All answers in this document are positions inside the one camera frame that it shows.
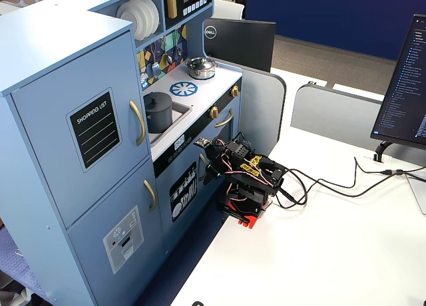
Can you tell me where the black red robot base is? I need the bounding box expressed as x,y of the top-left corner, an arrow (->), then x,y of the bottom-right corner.
218,199 -> 274,230

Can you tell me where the gold dishwasher handle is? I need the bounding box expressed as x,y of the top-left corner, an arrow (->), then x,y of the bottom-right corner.
198,152 -> 208,182

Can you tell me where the silver stand plate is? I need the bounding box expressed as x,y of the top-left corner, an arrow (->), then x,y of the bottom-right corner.
405,172 -> 426,216

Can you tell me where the metal skimmer spoon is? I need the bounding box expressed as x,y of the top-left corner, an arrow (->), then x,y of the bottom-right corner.
139,58 -> 150,87

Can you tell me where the dark microwave door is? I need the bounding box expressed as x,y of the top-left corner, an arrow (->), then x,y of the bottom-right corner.
162,0 -> 214,30

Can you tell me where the blue fridge door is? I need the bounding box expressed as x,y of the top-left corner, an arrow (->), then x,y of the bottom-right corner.
9,31 -> 152,229

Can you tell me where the white toy plate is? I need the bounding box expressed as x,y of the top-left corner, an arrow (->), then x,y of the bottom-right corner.
115,0 -> 148,41
132,0 -> 156,37
139,0 -> 160,33

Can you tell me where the blue office partition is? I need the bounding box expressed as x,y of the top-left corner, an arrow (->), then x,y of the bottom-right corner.
245,0 -> 426,63

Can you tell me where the blue wooden toy kitchen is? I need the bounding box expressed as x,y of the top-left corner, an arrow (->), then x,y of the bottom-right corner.
0,0 -> 244,306

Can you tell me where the metal ladle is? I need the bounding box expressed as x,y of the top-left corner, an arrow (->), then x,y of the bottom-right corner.
163,36 -> 174,66

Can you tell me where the blue dishwasher door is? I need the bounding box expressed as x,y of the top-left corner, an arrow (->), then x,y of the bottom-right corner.
154,129 -> 217,253

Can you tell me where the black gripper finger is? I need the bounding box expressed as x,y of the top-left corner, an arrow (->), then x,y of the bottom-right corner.
203,164 -> 222,186

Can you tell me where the short gold freezer handle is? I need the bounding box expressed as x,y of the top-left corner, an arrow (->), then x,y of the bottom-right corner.
143,179 -> 157,212

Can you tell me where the black Dell monitor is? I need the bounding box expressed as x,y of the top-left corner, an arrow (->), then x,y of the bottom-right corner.
202,17 -> 277,73

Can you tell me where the blue oven door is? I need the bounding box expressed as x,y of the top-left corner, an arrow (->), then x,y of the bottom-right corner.
206,99 -> 242,160

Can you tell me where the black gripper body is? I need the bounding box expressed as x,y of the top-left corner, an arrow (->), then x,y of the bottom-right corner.
206,142 -> 234,174

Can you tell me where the steel pot with lid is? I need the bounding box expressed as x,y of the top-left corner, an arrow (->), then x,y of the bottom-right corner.
184,57 -> 217,80

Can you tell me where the gray plastic pot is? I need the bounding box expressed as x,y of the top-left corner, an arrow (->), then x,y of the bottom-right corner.
144,102 -> 174,134

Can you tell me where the metal slotted spatula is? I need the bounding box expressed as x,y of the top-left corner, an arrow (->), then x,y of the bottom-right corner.
150,43 -> 161,77

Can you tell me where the black monitor mount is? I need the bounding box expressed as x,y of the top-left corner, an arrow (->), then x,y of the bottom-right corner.
374,141 -> 393,162

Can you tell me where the gray sink basin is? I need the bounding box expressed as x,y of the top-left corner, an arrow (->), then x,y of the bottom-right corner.
148,102 -> 193,146

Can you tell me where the long gold fridge handle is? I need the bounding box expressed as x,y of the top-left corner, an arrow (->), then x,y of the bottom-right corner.
128,99 -> 146,147

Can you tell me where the monitor showing code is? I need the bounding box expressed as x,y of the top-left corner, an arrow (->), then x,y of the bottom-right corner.
370,13 -> 426,150

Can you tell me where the gray pot lid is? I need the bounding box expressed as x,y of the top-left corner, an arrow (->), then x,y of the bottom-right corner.
143,91 -> 173,113

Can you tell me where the blue freezer door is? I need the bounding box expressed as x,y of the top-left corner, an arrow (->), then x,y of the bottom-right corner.
66,160 -> 166,306

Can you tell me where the small metal spoon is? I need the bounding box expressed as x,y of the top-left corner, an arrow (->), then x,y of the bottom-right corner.
172,33 -> 183,59

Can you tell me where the gray desk divider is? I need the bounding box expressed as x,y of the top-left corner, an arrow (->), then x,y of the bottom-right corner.
241,58 -> 287,154
290,82 -> 426,160

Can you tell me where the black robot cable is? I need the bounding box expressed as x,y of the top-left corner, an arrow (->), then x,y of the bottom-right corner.
282,156 -> 405,190
278,166 -> 426,210

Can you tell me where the gold oven handle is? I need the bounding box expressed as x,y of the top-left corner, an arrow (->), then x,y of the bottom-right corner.
214,108 -> 235,128

